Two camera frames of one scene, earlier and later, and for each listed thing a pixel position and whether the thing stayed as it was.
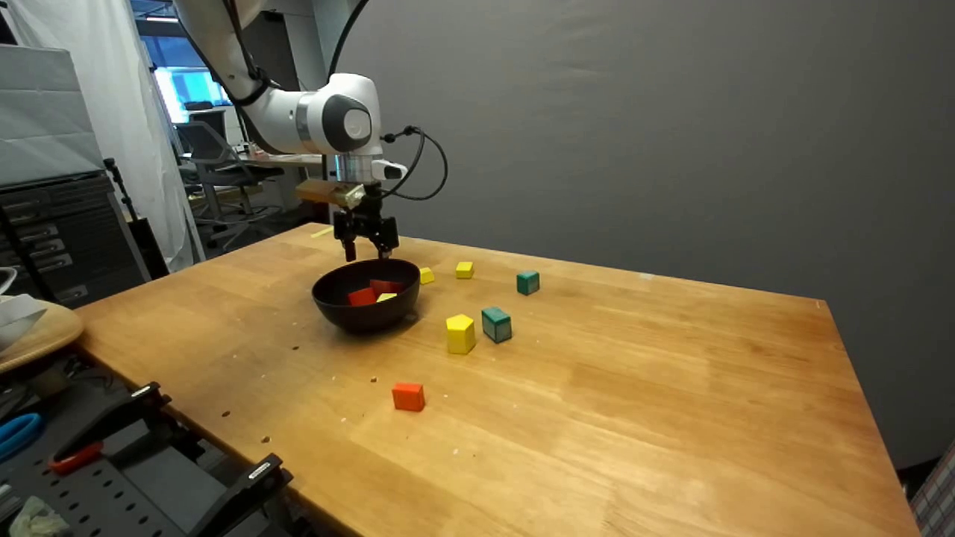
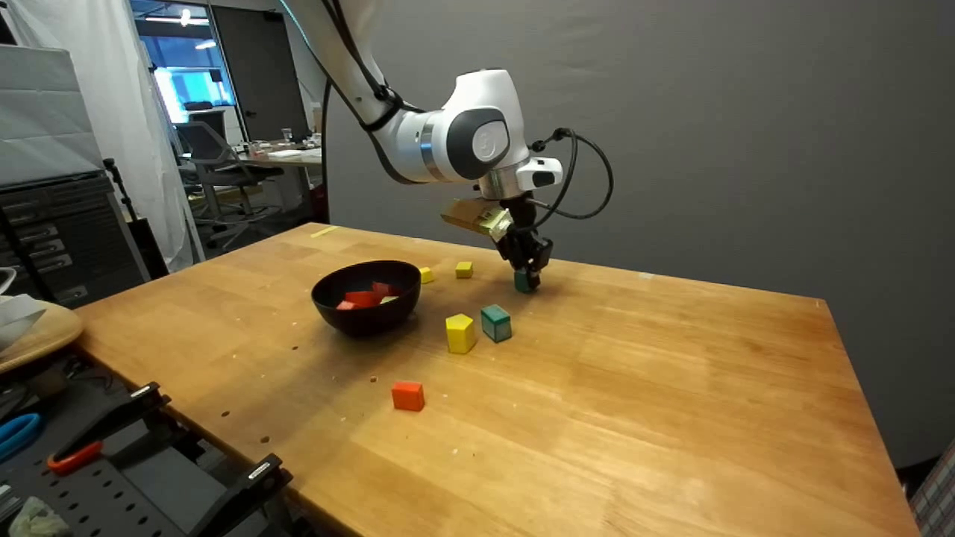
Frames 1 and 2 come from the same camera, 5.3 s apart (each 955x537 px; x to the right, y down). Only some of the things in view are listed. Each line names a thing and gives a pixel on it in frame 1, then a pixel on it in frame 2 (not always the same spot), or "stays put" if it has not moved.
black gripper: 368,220 to 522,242
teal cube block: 526,283 stays put
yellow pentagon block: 461,336 stays put
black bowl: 368,297 stays put
